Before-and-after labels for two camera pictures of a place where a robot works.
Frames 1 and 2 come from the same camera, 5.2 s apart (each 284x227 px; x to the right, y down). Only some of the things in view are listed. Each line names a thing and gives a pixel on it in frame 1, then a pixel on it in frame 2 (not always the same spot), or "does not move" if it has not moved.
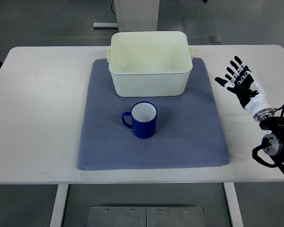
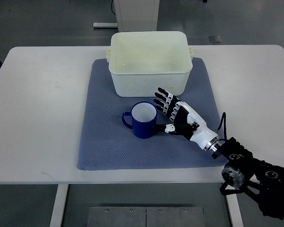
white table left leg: (62, 191) does not move
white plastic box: (153, 64) does not move
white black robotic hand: (249, 90) -> (186, 121)
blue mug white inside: (144, 116) does not move
